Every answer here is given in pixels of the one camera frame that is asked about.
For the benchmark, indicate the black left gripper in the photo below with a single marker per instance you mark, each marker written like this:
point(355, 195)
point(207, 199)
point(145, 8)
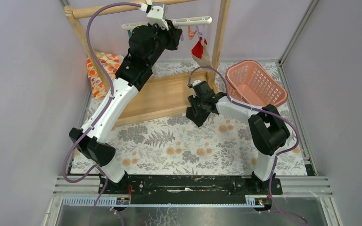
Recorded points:
point(173, 36)

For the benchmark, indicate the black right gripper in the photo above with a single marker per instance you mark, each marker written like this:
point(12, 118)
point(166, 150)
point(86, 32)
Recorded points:
point(192, 100)

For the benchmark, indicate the white plastic clip hanger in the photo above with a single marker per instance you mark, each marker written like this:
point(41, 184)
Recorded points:
point(201, 20)

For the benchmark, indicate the purple clothespin end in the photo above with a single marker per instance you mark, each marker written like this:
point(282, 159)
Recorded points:
point(200, 32)

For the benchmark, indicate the red beige sock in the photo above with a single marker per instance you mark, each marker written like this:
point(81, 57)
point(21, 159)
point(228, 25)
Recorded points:
point(200, 53)

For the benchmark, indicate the pink plastic laundry basket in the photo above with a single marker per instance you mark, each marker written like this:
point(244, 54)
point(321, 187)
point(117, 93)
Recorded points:
point(248, 81)

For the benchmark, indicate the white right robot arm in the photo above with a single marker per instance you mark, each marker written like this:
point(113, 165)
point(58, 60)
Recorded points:
point(268, 131)

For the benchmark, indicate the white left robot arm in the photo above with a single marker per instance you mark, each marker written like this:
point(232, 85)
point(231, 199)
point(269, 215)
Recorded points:
point(91, 139)

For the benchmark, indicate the orange clothespin right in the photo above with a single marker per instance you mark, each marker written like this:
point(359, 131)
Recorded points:
point(191, 32)

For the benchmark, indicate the floral patterned table mat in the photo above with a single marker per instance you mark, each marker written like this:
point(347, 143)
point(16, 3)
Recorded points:
point(174, 145)

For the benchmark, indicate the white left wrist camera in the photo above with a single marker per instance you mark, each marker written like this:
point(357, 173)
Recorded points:
point(156, 13)

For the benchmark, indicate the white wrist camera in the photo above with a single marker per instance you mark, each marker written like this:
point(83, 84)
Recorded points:
point(194, 83)
point(156, 13)

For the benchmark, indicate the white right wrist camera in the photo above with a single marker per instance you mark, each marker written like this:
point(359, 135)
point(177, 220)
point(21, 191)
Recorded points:
point(194, 83)

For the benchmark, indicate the wooden drying rack frame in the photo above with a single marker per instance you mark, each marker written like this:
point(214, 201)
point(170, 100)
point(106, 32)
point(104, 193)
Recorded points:
point(160, 97)

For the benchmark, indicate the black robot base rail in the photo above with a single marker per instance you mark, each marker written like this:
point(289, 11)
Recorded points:
point(179, 189)

